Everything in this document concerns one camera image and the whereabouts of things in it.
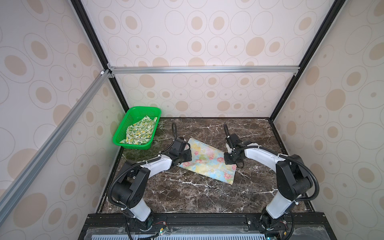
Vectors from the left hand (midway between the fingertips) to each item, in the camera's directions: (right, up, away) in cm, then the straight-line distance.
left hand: (194, 152), depth 91 cm
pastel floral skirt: (+9, -5, +1) cm, 10 cm away
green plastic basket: (-48, +25, +23) cm, 59 cm away
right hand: (+21, -5, +2) cm, 22 cm away
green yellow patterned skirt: (-39, +12, +15) cm, 43 cm away
